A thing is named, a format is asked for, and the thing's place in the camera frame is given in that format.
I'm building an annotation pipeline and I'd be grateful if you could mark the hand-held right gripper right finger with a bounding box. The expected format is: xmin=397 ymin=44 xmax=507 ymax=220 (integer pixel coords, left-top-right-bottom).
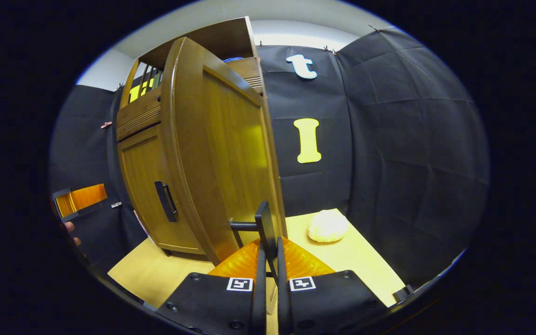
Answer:
xmin=276 ymin=236 xmax=387 ymax=335

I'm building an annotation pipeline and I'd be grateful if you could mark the wooden cabinet drawer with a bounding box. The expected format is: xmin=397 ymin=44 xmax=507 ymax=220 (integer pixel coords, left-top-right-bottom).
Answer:
xmin=116 ymin=57 xmax=264 ymax=142

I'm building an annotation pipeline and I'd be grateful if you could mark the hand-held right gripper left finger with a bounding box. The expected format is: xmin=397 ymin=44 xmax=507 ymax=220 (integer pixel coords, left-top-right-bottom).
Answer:
xmin=156 ymin=240 xmax=267 ymax=335

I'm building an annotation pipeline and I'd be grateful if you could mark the wooden shoe cabinet door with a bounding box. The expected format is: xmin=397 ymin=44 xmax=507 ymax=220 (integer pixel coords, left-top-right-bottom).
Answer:
xmin=117 ymin=123 xmax=206 ymax=255
xmin=161 ymin=37 xmax=288 ymax=280

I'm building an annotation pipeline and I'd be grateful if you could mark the black backdrop cloth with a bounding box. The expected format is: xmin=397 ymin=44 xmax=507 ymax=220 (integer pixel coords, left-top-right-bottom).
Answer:
xmin=48 ymin=26 xmax=491 ymax=289

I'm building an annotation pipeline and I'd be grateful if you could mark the wooden double-door shoe cabinet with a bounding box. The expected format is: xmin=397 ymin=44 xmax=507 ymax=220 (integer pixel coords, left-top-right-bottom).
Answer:
xmin=115 ymin=16 xmax=265 ymax=259

